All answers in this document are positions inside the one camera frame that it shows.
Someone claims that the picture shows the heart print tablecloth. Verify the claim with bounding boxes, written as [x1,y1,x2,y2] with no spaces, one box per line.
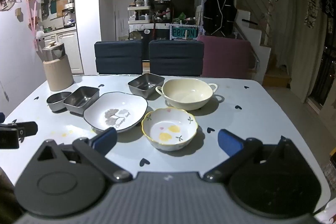
[0,74,332,214]

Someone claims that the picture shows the cream bowl with handles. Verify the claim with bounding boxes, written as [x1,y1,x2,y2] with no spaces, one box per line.
[155,79,218,111]

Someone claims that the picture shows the white leaf print plate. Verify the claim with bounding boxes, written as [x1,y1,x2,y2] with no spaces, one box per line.
[83,92,149,134]

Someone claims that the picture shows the black vest with white trim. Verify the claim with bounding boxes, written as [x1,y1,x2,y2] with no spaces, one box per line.
[203,0,238,37]

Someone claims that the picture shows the yellow-rimmed floral bowl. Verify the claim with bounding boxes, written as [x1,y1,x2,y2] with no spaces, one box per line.
[141,107,198,152]

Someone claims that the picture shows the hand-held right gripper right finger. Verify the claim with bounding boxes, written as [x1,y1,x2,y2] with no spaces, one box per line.
[203,129,305,184]

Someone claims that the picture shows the white storage cart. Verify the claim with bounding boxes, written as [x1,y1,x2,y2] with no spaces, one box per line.
[127,5,152,25]

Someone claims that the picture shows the round steel bowl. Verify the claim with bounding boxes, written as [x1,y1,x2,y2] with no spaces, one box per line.
[46,92,72,112]

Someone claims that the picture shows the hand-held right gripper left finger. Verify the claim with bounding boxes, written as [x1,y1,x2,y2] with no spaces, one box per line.
[33,127,133,184]

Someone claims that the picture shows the pink ribbon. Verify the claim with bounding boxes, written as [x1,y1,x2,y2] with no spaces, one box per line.
[26,0,40,49]

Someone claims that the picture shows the white kitchen cabinets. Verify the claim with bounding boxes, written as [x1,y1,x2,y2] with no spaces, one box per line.
[39,0,85,75]

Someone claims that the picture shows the large rectangular steel container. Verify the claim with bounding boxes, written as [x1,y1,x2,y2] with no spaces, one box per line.
[63,86,101,115]

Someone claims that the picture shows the teal sign board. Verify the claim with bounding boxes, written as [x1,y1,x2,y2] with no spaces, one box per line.
[170,25,198,41]

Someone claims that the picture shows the beige canister with steel lid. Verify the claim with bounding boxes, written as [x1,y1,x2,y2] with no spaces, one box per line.
[43,40,74,92]

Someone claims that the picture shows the black storage shelf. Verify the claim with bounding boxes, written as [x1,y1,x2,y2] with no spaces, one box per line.
[153,0,174,24]

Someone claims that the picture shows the small square steel container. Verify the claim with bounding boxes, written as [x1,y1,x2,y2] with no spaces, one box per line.
[128,73,165,99]

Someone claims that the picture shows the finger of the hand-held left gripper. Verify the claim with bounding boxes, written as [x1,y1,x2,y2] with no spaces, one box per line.
[9,121,39,138]

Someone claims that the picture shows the navy blue chair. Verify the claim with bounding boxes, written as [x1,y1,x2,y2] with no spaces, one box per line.
[148,40,205,77]
[94,40,143,75]

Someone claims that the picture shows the maroon chair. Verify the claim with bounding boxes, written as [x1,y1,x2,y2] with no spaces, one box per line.
[197,35,256,80]

